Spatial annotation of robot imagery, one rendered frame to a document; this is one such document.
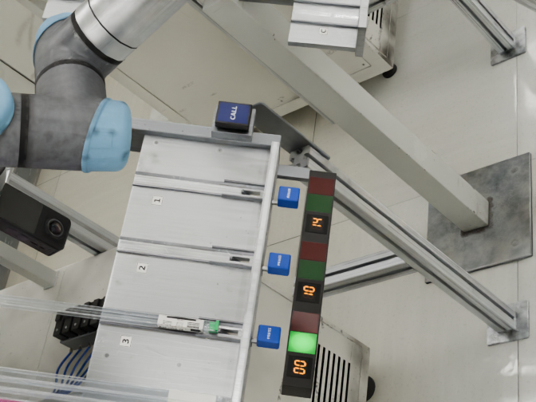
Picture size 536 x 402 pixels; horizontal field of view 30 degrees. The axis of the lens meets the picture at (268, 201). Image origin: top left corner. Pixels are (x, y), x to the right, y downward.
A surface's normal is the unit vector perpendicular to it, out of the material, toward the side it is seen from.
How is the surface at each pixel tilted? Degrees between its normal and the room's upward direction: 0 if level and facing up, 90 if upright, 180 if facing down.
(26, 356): 0
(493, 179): 0
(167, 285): 43
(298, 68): 90
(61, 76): 36
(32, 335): 0
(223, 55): 90
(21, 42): 90
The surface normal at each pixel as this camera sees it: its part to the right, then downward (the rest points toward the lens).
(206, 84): -0.13, 0.84
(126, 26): 0.12, 0.62
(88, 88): 0.56, -0.68
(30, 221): 0.68, -0.33
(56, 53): -0.26, -0.68
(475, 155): -0.65, -0.47
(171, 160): 0.03, -0.53
